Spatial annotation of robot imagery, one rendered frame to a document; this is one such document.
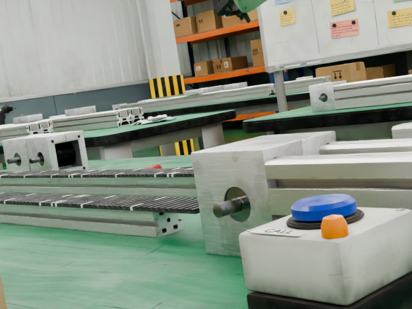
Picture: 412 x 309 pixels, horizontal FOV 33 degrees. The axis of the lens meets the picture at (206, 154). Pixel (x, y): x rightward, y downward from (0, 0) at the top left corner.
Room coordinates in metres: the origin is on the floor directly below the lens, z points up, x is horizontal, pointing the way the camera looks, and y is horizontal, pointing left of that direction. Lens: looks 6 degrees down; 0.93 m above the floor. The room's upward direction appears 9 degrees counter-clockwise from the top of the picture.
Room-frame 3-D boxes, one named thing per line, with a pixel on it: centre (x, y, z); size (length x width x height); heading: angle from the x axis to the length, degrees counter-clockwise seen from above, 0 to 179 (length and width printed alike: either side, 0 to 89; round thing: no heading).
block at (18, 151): (1.64, 0.41, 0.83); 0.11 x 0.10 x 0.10; 135
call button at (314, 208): (0.43, -0.07, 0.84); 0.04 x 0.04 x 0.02
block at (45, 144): (1.55, 0.34, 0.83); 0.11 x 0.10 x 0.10; 130
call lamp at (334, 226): (0.39, -0.07, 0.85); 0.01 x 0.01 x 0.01
